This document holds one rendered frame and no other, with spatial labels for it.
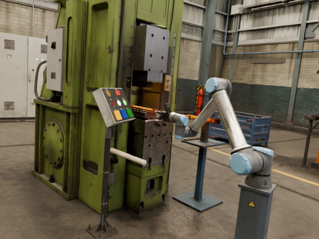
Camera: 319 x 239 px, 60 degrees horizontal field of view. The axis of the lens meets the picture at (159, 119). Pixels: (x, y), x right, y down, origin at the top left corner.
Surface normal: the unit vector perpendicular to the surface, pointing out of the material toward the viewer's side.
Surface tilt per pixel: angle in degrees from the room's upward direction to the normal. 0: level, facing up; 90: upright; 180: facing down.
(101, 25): 89
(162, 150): 90
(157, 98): 90
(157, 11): 90
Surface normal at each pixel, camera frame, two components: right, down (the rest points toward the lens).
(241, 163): -0.78, 0.09
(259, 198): -0.56, 0.07
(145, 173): 0.71, 0.15
